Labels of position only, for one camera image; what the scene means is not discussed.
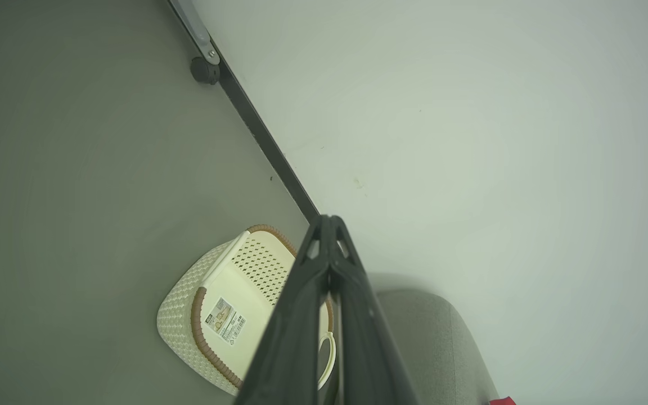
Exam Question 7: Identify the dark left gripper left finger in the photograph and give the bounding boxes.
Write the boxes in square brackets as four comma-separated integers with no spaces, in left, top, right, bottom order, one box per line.
[233,214,334,405]

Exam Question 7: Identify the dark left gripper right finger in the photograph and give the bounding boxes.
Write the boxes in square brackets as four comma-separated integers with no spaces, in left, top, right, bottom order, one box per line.
[327,214,421,405]

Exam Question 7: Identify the grey fabric sofa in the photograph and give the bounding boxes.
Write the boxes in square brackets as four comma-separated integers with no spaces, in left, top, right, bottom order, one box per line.
[368,287,500,405]

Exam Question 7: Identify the white perforated laundry basket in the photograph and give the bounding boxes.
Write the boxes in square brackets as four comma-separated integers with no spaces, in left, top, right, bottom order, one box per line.
[156,224,338,397]

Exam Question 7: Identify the black baseboard strip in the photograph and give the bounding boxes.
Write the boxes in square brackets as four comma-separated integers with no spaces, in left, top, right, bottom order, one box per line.
[210,47,321,225]

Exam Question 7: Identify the black caster wheel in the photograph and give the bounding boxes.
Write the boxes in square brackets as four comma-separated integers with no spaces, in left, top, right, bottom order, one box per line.
[190,56,222,86]

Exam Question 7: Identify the grey metal partition leg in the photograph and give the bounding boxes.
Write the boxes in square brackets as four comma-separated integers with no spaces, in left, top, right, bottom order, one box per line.
[167,0,221,66]

